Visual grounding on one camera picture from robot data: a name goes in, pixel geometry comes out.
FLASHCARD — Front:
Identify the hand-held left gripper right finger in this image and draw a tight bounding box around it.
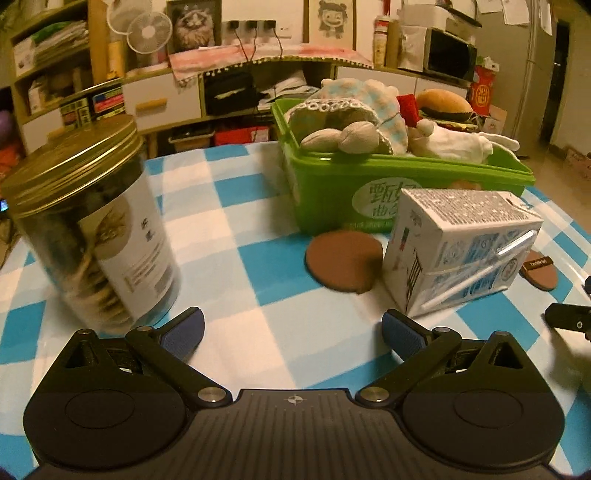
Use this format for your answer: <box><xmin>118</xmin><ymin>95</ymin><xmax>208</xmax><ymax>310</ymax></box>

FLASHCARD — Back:
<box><xmin>358</xmin><ymin>310</ymin><xmax>532</xmax><ymax>409</ymax></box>

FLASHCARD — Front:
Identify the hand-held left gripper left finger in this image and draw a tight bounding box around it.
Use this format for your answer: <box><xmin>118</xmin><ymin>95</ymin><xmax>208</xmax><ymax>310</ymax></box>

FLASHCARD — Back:
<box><xmin>60</xmin><ymin>307</ymin><xmax>232</xmax><ymax>409</ymax></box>

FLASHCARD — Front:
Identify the green plastic bin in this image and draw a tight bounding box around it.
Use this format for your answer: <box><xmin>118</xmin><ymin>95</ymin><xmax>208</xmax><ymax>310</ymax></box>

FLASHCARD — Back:
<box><xmin>271</xmin><ymin>98</ymin><xmax>536</xmax><ymax>236</ymax></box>

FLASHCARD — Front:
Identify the white rabbit plush toy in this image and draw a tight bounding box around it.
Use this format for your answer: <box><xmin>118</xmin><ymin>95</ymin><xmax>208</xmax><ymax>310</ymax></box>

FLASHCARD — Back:
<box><xmin>409</xmin><ymin>121</ymin><xmax>522</xmax><ymax>164</ymax></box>

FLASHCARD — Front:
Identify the light blue lace plush toy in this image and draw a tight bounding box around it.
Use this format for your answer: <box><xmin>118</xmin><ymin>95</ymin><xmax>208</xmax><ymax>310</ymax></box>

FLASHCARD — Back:
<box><xmin>287</xmin><ymin>78</ymin><xmax>411</xmax><ymax>155</ymax></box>

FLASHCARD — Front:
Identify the burger plush toy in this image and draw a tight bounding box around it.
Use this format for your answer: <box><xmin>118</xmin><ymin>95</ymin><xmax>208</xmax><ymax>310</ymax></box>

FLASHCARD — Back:
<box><xmin>416</xmin><ymin>88</ymin><xmax>481</xmax><ymax>132</ymax></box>

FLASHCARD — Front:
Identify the brown oval brush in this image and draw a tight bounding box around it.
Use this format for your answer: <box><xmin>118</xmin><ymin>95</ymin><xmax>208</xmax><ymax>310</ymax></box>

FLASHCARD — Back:
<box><xmin>519</xmin><ymin>249</ymin><xmax>559</xmax><ymax>291</ymax></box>

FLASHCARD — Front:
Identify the plain brown round coaster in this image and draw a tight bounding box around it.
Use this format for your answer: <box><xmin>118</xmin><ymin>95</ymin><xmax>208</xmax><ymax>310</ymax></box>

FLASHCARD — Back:
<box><xmin>305</xmin><ymin>231</ymin><xmax>384</xmax><ymax>294</ymax></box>

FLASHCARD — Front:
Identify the milk carton with straw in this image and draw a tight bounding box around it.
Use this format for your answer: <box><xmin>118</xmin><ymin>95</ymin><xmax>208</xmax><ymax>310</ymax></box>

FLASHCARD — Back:
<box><xmin>383</xmin><ymin>187</ymin><xmax>546</xmax><ymax>319</ymax></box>

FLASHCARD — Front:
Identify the clear jar with gold lid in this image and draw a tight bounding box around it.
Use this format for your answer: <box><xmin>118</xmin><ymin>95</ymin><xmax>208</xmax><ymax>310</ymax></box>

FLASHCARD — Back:
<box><xmin>0</xmin><ymin>113</ymin><xmax>183</xmax><ymax>337</ymax></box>

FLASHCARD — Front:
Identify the blue checkered tablecloth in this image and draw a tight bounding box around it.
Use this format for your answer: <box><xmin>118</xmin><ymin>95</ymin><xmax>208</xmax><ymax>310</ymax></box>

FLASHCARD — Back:
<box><xmin>0</xmin><ymin>138</ymin><xmax>591</xmax><ymax>480</ymax></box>

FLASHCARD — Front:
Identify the red flat box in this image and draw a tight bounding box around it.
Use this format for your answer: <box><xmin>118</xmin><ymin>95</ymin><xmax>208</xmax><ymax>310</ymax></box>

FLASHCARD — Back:
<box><xmin>215</xmin><ymin>127</ymin><xmax>271</xmax><ymax>147</ymax></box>

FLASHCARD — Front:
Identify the grey refrigerator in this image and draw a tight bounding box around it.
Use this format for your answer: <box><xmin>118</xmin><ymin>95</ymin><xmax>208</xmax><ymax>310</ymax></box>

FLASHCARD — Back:
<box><xmin>526</xmin><ymin>0</ymin><xmax>559</xmax><ymax>158</ymax></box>

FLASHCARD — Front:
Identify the red gift box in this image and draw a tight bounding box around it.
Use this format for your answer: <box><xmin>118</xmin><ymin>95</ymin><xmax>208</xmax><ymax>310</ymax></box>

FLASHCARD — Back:
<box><xmin>468</xmin><ymin>65</ymin><xmax>497</xmax><ymax>116</ymax></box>

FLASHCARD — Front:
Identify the wooden cabinet with white drawers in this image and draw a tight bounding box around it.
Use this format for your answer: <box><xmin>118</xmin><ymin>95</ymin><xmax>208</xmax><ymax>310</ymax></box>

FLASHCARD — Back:
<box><xmin>9</xmin><ymin>0</ymin><xmax>478</xmax><ymax>160</ymax></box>

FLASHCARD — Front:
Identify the black bag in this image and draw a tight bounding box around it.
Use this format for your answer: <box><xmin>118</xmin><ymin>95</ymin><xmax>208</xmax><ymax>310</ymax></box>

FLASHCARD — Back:
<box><xmin>203</xmin><ymin>70</ymin><xmax>257</xmax><ymax>116</ymax></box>

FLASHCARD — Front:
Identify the pile of folded papers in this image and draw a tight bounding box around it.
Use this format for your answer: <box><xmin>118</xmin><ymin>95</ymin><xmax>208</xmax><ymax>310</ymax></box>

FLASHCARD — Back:
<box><xmin>256</xmin><ymin>76</ymin><xmax>310</xmax><ymax>112</ymax></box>

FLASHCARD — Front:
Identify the microwave oven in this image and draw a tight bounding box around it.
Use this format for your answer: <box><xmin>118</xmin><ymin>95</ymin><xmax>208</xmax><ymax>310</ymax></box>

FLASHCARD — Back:
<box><xmin>422</xmin><ymin>28</ymin><xmax>478</xmax><ymax>84</ymax></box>

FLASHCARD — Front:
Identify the pink cloth with fringe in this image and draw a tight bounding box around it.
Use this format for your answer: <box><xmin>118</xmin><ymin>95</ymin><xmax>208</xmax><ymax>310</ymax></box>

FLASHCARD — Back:
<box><xmin>168</xmin><ymin>42</ymin><xmax>374</xmax><ymax>86</ymax></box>

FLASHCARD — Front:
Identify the tall snack jar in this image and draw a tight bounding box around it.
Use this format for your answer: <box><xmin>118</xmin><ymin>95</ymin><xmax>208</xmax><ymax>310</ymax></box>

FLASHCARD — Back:
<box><xmin>373</xmin><ymin>16</ymin><xmax>389</xmax><ymax>68</ymax></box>

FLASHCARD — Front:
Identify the white desk fan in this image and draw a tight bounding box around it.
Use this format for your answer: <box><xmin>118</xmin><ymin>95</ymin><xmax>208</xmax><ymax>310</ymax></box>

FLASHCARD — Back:
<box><xmin>127</xmin><ymin>11</ymin><xmax>167</xmax><ymax>54</ymax></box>
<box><xmin>107</xmin><ymin>0</ymin><xmax>139</xmax><ymax>35</ymax></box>

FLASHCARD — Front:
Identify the framed cat picture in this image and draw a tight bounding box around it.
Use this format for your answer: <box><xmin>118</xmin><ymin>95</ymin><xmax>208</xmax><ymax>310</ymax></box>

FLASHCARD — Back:
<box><xmin>166</xmin><ymin>0</ymin><xmax>222</xmax><ymax>54</ymax></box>

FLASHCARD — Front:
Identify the white power strip with plugs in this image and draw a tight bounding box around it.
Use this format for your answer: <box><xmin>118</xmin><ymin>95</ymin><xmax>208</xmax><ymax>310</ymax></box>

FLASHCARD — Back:
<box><xmin>221</xmin><ymin>18</ymin><xmax>296</xmax><ymax>40</ymax></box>

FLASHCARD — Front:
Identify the stack of papers on shelf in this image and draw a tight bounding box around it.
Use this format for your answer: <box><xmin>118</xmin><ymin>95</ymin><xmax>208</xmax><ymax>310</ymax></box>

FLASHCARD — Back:
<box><xmin>11</xmin><ymin>21</ymin><xmax>90</xmax><ymax>77</ymax></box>

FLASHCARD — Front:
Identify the framed cartoon picture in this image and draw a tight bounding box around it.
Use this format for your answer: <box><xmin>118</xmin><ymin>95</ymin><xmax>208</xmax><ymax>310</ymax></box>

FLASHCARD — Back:
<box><xmin>308</xmin><ymin>0</ymin><xmax>357</xmax><ymax>44</ymax></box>

